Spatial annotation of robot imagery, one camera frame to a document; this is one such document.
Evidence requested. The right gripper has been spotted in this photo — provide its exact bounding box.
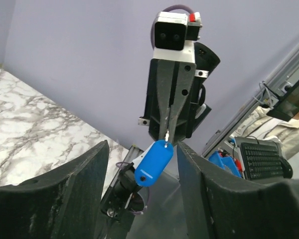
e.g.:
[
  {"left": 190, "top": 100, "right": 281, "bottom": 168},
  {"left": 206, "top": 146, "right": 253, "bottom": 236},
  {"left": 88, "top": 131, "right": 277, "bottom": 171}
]
[{"left": 138, "top": 42, "right": 220, "bottom": 143}]

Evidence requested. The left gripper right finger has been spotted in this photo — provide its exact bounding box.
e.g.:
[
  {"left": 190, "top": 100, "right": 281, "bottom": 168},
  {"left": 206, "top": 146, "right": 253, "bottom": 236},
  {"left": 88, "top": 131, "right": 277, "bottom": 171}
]
[{"left": 177, "top": 142, "right": 299, "bottom": 239}]

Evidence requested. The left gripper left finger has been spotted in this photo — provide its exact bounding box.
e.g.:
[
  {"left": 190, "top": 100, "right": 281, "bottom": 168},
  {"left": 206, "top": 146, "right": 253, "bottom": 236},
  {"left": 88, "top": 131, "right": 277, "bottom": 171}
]
[{"left": 0, "top": 141, "right": 109, "bottom": 239}]

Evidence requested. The blue key tag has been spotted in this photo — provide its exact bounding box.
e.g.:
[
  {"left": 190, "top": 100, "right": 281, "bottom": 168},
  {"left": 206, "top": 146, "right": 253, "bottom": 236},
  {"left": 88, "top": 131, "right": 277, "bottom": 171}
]
[{"left": 132, "top": 139, "right": 174, "bottom": 187}]

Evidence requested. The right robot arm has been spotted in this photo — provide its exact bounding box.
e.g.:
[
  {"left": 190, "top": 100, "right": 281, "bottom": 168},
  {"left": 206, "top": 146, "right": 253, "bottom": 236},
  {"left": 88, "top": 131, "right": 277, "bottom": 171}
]
[{"left": 101, "top": 42, "right": 220, "bottom": 220}]

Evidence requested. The blue storage bin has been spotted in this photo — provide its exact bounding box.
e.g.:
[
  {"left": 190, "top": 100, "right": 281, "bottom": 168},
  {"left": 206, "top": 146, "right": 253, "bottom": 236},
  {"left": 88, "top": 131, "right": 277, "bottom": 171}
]
[{"left": 208, "top": 151, "right": 242, "bottom": 178}]

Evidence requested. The red storage bin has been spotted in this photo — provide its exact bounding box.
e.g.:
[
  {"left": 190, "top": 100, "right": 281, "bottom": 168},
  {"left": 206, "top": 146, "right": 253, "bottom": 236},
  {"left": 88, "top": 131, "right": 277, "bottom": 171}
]
[{"left": 234, "top": 158, "right": 243, "bottom": 172}]

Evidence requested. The black keyboard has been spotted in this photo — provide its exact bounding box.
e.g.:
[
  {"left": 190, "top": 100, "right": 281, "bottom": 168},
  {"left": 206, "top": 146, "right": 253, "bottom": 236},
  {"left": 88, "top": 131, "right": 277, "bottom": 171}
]
[{"left": 240, "top": 142, "right": 283, "bottom": 181}]

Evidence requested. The black computer mouse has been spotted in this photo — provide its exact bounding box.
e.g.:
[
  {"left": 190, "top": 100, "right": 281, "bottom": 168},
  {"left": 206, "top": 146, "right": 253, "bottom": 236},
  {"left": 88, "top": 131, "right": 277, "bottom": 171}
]
[{"left": 280, "top": 157, "right": 293, "bottom": 179}]

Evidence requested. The person in beige jacket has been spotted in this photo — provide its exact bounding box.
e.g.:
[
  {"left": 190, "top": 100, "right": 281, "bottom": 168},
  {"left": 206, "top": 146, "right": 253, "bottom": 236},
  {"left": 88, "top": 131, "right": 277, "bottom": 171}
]
[{"left": 231, "top": 106, "right": 299, "bottom": 160}]

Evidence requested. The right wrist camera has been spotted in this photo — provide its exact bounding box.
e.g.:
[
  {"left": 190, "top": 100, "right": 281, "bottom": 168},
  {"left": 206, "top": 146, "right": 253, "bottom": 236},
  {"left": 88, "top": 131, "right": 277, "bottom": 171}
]
[{"left": 153, "top": 11, "right": 202, "bottom": 63}]

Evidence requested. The aluminium frame rail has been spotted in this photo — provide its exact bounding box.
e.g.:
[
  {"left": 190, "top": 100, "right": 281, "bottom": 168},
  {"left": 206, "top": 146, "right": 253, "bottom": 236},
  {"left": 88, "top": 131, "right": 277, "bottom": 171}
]
[{"left": 201, "top": 41, "right": 299, "bottom": 157}]

